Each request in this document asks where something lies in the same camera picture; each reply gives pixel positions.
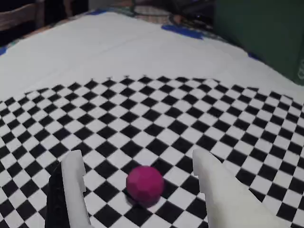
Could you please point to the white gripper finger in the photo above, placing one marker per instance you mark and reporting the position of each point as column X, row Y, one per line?
column 225, row 202
column 74, row 180

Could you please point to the pink faceted ball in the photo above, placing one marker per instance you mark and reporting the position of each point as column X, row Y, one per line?
column 145, row 186

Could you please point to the brown wooden chair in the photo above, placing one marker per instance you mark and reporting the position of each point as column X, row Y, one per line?
column 19, row 16

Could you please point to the white checkerboard paper mat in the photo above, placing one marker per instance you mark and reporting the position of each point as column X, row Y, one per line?
column 118, row 59

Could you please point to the blue tape strip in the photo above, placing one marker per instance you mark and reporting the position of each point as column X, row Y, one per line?
column 2, row 50
column 253, row 55
column 183, row 31

